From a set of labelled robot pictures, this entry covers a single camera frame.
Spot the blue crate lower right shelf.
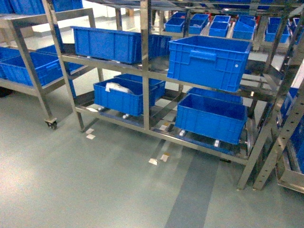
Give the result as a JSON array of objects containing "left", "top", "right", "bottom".
[{"left": 175, "top": 94, "right": 247, "bottom": 145}]

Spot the blue crate shelf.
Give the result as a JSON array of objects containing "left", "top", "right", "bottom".
[
  {"left": 167, "top": 36, "right": 252, "bottom": 92},
  {"left": 175, "top": 94, "right": 247, "bottom": 145}
]

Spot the blue crate upper right shelf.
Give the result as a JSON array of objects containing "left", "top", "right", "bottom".
[{"left": 167, "top": 36, "right": 252, "bottom": 92}]

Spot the blue crate behind bag crate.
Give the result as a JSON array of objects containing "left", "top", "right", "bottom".
[{"left": 115, "top": 74, "right": 166, "bottom": 100}]

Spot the blue crate with white bag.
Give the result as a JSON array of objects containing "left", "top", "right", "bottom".
[{"left": 94, "top": 78, "right": 143, "bottom": 116}]

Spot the blue crate behind lower right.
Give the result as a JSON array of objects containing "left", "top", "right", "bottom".
[{"left": 187, "top": 87, "right": 243, "bottom": 105}]

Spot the white plastic bag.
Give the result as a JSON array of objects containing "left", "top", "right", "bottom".
[{"left": 105, "top": 82, "right": 133, "bottom": 94}]

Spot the long blue crate upper left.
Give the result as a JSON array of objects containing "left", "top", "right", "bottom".
[{"left": 71, "top": 26, "right": 172, "bottom": 65}]

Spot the stainless steel flow rack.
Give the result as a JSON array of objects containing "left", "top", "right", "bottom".
[{"left": 43, "top": 0, "right": 304, "bottom": 190}]

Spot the blue crate on cart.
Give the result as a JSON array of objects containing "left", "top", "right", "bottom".
[{"left": 0, "top": 51, "right": 63, "bottom": 87}]

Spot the steel cart on casters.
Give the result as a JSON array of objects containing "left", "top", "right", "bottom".
[{"left": 0, "top": 9, "right": 95, "bottom": 130}]

